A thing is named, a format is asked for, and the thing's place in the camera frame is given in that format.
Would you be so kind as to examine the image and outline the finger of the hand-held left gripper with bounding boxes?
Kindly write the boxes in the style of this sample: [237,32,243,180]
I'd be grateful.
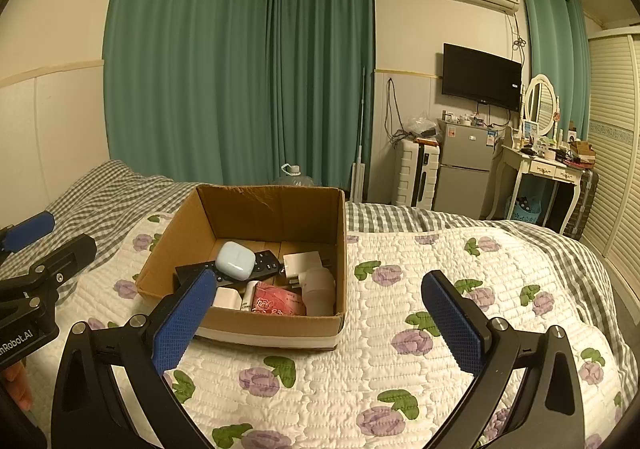
[0,210,56,260]
[29,234,98,281]

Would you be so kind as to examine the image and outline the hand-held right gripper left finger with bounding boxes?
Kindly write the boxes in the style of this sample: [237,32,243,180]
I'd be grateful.
[50,268,218,449]

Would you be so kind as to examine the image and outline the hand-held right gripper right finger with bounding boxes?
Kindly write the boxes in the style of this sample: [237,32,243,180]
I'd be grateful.
[420,270,588,449]

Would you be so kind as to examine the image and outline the white charger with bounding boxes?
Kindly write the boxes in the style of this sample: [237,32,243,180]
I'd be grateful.
[212,286,243,311]

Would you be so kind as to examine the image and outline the red and white bottle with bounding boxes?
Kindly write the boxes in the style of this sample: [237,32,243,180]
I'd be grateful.
[240,280,261,312]

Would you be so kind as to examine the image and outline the light blue earbuds case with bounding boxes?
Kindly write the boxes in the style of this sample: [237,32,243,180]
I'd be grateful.
[216,241,257,281]

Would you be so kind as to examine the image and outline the brown cardboard box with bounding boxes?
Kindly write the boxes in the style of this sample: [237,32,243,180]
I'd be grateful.
[135,184,347,352]

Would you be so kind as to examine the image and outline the pink packet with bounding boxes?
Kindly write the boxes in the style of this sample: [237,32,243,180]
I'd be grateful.
[250,280,307,316]

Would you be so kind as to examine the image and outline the black remote control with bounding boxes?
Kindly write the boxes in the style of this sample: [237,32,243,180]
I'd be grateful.
[175,251,287,289]

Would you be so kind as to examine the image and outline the white power adapter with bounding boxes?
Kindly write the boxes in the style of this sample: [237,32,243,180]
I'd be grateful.
[282,251,335,287]

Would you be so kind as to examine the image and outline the white plastic bottle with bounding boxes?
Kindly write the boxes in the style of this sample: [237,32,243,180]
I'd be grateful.
[302,267,336,316]

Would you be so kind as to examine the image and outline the person's left hand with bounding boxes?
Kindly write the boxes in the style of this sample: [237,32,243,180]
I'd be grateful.
[4,360,35,411]

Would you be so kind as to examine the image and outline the grey gingham bed sheet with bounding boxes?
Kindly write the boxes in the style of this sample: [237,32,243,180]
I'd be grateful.
[0,159,638,380]

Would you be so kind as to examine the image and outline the white floral quilt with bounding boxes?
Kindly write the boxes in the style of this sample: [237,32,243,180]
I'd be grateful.
[50,216,626,449]

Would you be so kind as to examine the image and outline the blue plastic basket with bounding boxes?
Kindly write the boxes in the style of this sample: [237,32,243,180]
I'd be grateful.
[510,194,543,224]

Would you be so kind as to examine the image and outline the grey refrigerator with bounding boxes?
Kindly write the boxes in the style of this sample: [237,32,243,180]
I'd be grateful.
[432,119,501,221]

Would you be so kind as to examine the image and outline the white suitcase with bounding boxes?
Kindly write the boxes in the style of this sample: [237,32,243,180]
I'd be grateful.
[392,138,441,210]

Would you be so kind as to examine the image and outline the white mop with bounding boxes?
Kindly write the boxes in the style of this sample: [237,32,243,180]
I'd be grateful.
[349,65,371,202]

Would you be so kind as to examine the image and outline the dark suitcase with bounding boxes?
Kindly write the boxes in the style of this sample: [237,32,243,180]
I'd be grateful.
[560,169,600,242]

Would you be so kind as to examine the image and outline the white dressing table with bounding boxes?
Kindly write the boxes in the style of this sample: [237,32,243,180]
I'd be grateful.
[487,144,588,235]

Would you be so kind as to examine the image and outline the clear water jug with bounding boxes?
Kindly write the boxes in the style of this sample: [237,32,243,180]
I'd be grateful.
[272,163,317,187]

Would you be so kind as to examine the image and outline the clear plastic bag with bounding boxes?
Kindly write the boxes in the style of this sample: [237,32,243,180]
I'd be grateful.
[405,115,442,140]

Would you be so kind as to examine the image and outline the small brown box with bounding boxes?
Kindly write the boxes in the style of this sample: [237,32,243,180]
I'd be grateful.
[570,140,598,165]

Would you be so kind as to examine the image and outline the wide green curtain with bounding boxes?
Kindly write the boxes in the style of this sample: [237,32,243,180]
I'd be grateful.
[102,0,377,190]

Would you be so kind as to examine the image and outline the oval vanity mirror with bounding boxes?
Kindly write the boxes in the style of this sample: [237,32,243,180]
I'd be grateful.
[521,74,561,137]

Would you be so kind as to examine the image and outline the black television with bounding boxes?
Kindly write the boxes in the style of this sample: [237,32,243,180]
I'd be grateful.
[441,43,523,112]

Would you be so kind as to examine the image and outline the white louvered wardrobe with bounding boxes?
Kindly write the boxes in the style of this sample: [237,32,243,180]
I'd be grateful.
[580,24,640,280]

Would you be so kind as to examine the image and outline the narrow green curtain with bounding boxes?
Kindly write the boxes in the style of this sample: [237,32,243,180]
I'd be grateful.
[520,0,593,145]

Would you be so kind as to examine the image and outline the hanging cables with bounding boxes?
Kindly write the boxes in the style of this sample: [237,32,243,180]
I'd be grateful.
[385,78,408,145]

